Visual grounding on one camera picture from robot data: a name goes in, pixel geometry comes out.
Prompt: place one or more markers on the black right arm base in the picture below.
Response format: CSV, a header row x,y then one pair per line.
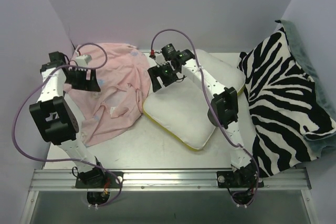
x,y
238,179

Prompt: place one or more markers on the zebra print pillow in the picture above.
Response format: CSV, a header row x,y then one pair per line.
x,y
281,105

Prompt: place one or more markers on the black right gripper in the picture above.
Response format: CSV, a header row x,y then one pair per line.
x,y
158,71

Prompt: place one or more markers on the white pillow yellow trim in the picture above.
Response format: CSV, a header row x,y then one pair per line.
x,y
181,108

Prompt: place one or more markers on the pink pillowcase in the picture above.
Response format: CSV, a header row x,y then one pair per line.
x,y
124,82

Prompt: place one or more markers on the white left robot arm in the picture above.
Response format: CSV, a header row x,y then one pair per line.
x,y
54,118

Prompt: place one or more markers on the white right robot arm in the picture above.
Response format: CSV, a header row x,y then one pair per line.
x,y
222,100

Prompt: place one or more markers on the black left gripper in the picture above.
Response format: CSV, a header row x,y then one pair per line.
x,y
82,77

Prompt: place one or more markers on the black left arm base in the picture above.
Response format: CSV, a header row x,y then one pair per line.
x,y
99,179

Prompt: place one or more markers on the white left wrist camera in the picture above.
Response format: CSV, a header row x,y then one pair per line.
x,y
83,60

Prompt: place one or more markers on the aluminium front rail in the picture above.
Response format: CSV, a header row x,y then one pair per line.
x,y
167,180

